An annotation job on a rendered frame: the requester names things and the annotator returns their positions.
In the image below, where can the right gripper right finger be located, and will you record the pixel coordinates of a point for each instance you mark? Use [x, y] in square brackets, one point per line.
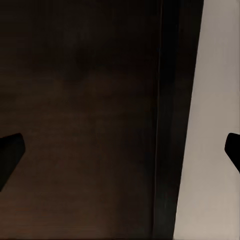
[232, 148]

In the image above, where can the cabinet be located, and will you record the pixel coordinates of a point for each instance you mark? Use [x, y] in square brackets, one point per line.
[100, 91]

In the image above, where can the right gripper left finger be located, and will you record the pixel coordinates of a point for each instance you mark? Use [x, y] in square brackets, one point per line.
[12, 149]

